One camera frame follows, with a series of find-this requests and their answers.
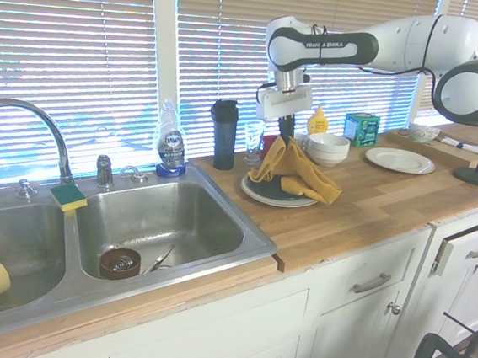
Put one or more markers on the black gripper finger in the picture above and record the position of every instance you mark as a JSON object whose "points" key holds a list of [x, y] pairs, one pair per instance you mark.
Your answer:
{"points": [[283, 127], [291, 127]]}

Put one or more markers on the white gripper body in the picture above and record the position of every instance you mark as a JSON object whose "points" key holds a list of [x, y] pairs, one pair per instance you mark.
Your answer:
{"points": [[284, 103]]}

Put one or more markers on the yellow terry towel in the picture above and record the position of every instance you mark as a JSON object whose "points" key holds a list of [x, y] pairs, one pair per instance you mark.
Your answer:
{"points": [[307, 173]]}

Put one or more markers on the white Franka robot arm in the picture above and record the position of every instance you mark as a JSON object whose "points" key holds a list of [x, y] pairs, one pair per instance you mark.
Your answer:
{"points": [[404, 42]]}

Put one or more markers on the dark blue plate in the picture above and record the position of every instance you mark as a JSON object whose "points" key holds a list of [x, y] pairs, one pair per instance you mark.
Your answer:
{"points": [[269, 191]]}

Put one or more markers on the dark plate on white plate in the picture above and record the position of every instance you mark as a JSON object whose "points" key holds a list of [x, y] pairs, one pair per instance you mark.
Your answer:
{"points": [[279, 203]]}

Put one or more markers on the white rimmed plate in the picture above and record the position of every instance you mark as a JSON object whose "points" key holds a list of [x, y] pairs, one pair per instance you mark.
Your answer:
{"points": [[399, 160]]}

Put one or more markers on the red cup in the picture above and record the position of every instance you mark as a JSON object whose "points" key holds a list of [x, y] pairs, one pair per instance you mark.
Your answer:
{"points": [[268, 143]]}

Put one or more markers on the yellow mustard bottle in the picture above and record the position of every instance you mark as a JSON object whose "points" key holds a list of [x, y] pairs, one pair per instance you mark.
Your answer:
{"points": [[317, 123]]}

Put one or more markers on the clear footed drinking glass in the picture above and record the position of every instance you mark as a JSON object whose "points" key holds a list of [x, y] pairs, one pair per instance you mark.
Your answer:
{"points": [[253, 140]]}

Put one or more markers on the black shaker bottle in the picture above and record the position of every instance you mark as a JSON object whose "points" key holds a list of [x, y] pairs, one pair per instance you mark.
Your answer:
{"points": [[224, 144]]}

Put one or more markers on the green cardboard box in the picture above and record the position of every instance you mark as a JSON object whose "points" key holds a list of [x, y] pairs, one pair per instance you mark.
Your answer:
{"points": [[360, 129]]}

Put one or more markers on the clear dish soap bottle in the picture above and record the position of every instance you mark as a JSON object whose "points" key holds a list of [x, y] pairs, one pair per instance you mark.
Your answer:
{"points": [[172, 147]]}

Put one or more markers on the white patterned bowl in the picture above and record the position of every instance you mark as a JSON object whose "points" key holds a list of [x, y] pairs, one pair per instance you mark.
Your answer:
{"points": [[423, 133]]}

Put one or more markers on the stainless steel double sink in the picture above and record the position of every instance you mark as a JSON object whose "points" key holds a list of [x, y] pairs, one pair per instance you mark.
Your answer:
{"points": [[155, 213]]}

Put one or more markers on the wooden tray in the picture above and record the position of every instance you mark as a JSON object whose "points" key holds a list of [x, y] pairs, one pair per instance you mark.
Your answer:
{"points": [[444, 155]]}

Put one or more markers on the white rolled napkin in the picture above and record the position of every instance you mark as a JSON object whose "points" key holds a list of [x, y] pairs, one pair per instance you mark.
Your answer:
{"points": [[450, 142]]}

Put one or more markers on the white ajar cabinet drawer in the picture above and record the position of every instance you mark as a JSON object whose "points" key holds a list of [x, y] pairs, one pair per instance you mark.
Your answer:
{"points": [[470, 239]]}

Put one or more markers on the white kitchen base cabinet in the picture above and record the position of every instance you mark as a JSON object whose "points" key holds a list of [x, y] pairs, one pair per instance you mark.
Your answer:
{"points": [[249, 336]]}

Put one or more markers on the brown bowl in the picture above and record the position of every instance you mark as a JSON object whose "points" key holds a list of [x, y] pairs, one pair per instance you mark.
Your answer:
{"points": [[107, 269]]}

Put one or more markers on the yellow green sponge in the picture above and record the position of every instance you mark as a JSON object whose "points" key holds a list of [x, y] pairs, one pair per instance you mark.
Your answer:
{"points": [[68, 197]]}

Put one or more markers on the chrome gooseneck faucet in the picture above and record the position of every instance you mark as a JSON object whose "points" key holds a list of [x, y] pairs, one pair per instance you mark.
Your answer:
{"points": [[53, 127]]}

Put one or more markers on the chrome sink knob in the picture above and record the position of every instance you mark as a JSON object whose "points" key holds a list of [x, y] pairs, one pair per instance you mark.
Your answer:
{"points": [[24, 189]]}

